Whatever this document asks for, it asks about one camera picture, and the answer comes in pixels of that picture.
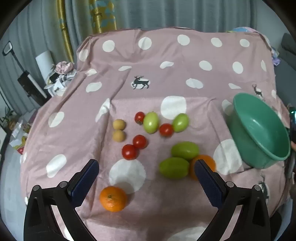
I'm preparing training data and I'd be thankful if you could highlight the black phone holder stand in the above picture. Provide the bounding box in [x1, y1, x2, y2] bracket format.
[2, 41, 30, 77]

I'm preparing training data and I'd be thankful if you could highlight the green jujube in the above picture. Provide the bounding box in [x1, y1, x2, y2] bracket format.
[171, 142, 200, 160]
[159, 157, 190, 179]
[143, 112, 160, 134]
[172, 113, 189, 133]

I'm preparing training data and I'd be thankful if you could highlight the green plastic bowl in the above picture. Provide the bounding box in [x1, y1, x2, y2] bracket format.
[232, 93, 291, 169]

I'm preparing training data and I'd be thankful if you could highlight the orange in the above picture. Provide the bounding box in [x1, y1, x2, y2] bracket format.
[99, 186, 128, 212]
[189, 154, 216, 181]

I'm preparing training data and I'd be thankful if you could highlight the yellow patterned curtain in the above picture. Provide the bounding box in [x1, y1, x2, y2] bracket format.
[89, 0, 117, 34]

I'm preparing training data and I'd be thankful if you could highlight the pile of clothes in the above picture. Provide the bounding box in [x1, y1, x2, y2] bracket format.
[44, 61, 77, 96]

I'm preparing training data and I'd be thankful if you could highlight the potted plant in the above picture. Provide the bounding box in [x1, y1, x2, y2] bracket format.
[0, 109, 18, 130]

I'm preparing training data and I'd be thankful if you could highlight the white cylinder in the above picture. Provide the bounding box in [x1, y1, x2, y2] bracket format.
[35, 50, 55, 80]

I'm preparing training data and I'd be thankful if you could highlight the tan longan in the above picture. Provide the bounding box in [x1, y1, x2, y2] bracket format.
[112, 130, 126, 142]
[113, 119, 126, 131]

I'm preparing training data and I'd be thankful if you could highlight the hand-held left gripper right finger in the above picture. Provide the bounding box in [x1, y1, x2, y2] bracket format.
[194, 159, 271, 241]

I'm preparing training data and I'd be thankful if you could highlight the grey sofa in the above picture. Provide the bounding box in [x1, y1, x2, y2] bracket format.
[276, 32, 296, 98]

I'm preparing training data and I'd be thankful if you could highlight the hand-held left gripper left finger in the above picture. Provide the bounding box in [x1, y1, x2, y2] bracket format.
[23, 159, 100, 241]

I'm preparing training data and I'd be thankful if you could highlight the pink polka dot blanket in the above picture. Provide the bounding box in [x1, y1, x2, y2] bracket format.
[20, 27, 292, 241]

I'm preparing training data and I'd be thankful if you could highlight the gold pole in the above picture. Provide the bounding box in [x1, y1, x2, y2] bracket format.
[57, 0, 74, 64]

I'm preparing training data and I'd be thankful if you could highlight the black box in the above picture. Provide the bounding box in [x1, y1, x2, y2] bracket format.
[17, 71, 48, 106]

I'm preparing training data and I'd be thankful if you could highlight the red tomato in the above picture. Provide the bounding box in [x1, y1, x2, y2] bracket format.
[134, 112, 145, 125]
[122, 144, 139, 160]
[159, 123, 174, 137]
[133, 135, 148, 149]

